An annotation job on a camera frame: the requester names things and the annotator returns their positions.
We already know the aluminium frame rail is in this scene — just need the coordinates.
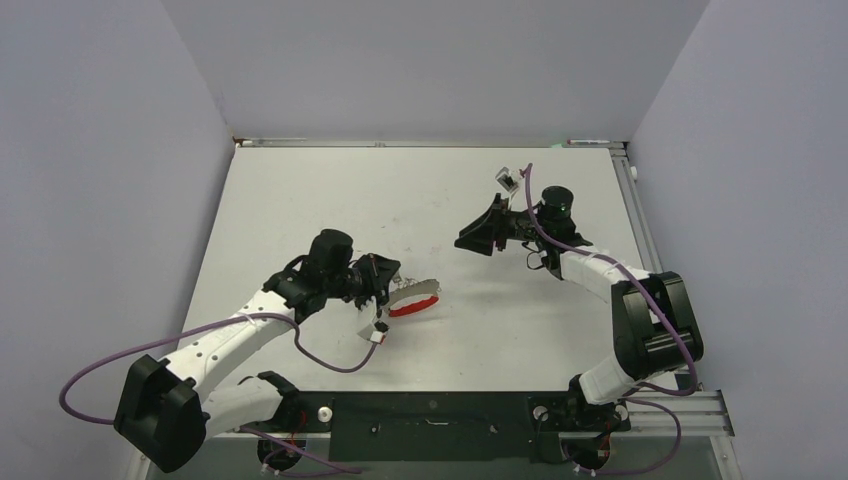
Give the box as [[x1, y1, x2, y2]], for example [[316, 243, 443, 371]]
[[200, 388, 734, 438]]

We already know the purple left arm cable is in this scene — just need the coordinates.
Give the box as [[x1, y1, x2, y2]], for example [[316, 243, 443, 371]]
[[58, 312, 382, 478]]

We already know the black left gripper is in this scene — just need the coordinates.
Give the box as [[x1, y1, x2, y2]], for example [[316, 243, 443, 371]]
[[325, 252, 400, 314]]

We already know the black mounting base plate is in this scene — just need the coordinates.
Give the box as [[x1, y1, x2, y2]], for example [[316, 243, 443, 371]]
[[252, 391, 631, 463]]

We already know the steel key holder red handle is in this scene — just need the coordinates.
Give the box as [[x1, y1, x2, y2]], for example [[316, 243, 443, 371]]
[[383, 279, 441, 318]]

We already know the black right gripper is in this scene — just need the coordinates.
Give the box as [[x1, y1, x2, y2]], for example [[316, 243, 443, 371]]
[[455, 193, 550, 256]]

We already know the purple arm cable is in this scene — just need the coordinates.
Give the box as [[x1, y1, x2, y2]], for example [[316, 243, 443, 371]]
[[521, 163, 700, 478], [58, 312, 382, 478]]

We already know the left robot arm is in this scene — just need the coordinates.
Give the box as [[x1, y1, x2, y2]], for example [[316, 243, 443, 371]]
[[113, 229, 401, 472]]

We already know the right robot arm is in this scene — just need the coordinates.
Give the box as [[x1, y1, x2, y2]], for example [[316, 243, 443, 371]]
[[454, 186, 704, 428]]

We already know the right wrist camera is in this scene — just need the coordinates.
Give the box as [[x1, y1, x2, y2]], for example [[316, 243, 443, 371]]
[[495, 167, 523, 195]]

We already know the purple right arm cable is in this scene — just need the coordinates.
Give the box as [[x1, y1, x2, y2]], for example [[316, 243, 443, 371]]
[[521, 163, 700, 478]]

